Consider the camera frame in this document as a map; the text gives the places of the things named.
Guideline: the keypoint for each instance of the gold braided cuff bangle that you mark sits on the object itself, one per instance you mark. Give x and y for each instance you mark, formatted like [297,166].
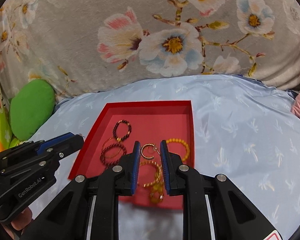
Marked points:
[157,174]

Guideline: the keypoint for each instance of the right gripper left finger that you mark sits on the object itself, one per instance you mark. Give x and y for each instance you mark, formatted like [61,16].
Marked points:
[135,168]

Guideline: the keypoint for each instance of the grey floral blanket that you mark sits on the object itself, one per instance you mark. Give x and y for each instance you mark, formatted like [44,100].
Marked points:
[82,46]

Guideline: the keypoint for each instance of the person's left hand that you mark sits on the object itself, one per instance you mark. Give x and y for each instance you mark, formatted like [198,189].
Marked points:
[20,222]

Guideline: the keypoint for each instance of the small gold hoop earring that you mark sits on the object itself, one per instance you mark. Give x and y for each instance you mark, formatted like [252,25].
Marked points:
[149,151]

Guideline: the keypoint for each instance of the thin gold bangle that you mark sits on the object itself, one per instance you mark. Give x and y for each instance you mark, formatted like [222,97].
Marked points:
[109,145]

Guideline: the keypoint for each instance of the green plush cushion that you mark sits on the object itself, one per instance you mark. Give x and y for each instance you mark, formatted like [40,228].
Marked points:
[31,108]

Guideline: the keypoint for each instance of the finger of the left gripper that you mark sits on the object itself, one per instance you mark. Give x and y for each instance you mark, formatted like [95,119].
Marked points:
[48,144]
[65,148]

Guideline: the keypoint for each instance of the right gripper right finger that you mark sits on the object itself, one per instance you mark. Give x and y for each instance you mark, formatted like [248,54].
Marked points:
[165,156]

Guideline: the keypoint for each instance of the red shallow box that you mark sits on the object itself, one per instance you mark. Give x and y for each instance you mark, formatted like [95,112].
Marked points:
[148,122]

